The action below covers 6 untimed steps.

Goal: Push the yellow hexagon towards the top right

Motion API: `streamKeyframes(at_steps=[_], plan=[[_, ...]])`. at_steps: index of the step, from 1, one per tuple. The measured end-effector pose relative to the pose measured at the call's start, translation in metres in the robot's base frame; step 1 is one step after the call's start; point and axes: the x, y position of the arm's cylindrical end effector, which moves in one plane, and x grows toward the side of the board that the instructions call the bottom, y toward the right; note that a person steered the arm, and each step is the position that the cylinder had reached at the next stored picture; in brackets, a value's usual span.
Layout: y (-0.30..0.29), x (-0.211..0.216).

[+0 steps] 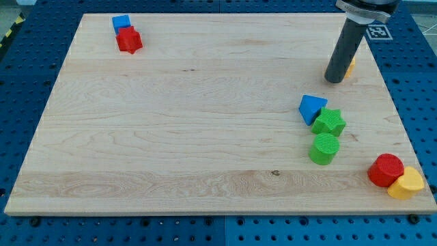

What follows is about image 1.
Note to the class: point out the yellow heart block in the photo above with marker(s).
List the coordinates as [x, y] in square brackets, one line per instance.
[407, 185]

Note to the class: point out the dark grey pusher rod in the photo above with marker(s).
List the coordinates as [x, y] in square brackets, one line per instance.
[348, 42]

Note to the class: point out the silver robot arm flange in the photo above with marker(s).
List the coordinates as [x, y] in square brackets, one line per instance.
[365, 12]

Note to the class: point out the blue cube block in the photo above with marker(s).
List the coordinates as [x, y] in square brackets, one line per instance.
[121, 21]

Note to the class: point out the red star block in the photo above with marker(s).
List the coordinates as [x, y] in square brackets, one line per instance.
[129, 39]

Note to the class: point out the yellow hexagon block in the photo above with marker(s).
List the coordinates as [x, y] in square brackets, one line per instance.
[350, 68]

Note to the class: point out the wooden board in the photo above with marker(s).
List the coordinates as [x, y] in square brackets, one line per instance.
[204, 120]

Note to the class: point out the green star block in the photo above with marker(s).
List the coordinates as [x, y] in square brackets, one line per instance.
[329, 121]

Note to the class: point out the white fiducial marker tag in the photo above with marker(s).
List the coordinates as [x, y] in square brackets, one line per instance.
[378, 32]

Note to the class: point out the green cylinder block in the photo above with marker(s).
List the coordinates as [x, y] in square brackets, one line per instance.
[324, 148]

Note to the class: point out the blue triangle block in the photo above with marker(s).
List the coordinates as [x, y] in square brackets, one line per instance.
[310, 107]

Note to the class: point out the red cylinder block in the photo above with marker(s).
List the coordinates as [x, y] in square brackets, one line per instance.
[385, 170]

